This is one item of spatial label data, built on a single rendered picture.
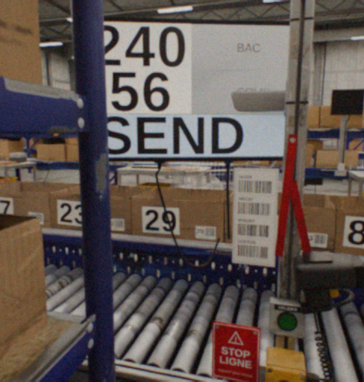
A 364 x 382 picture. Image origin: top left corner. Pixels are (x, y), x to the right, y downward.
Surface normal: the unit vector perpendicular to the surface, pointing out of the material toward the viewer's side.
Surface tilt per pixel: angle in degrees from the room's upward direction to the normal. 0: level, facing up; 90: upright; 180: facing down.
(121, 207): 90
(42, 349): 0
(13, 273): 91
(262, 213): 90
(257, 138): 86
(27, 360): 0
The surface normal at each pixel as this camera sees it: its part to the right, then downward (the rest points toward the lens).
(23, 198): -0.26, 0.15
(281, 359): 0.00, -0.99
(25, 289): 0.96, 0.04
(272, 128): 0.07, 0.09
